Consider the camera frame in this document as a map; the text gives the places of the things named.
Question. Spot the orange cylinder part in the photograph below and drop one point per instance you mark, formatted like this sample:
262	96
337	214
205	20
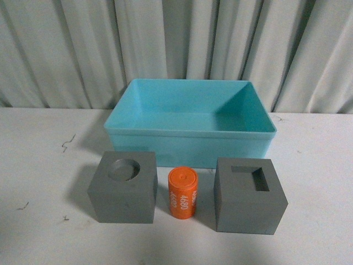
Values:
183	185

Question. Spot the gray cube with round hole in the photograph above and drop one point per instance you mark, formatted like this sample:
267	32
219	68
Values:
124	188

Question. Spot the gray cube with rectangular slot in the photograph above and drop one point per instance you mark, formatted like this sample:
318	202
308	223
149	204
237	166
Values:
248	196

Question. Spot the blue plastic box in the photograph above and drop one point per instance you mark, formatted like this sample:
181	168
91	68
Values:
191	122

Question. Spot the white curtain backdrop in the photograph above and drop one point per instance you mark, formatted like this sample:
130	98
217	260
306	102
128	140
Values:
83	54

